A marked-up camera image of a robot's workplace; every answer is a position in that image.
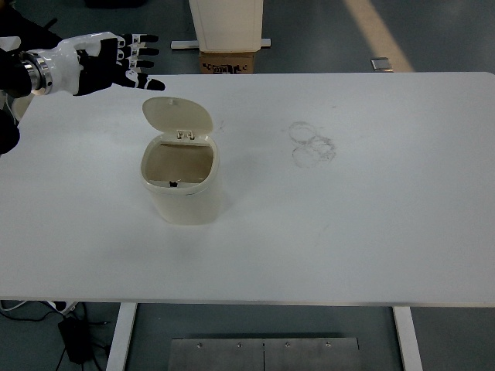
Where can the small grey floor plate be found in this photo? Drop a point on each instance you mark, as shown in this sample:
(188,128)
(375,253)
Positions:
(381,64)

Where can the grey metal plate with screws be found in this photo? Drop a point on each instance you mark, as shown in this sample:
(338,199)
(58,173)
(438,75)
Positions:
(232,357)

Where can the grey table foot bar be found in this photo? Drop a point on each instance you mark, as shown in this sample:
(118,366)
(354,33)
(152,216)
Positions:
(183,44)

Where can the white flat panel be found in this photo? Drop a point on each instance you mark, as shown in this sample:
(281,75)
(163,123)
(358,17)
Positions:
(8,42)

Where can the black power adapter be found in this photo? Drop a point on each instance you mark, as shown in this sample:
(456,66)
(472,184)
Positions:
(75,340)

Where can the white power strip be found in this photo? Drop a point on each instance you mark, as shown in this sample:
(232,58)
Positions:
(62,306)

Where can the small cream lidded trash bin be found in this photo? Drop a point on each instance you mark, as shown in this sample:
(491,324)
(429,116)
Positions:
(181,205)

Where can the black bulky object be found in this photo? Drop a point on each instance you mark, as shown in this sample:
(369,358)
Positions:
(27,27)

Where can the large white trash can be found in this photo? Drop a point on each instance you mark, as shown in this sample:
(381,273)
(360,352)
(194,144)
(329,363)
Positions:
(226,23)

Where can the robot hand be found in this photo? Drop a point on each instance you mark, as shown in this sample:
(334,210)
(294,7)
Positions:
(93,65)

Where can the brown cardboard box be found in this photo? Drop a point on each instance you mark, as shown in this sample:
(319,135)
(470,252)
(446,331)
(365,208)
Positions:
(228,62)

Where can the white table leg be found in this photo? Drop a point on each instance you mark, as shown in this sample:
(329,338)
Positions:
(408,344)
(121,340)

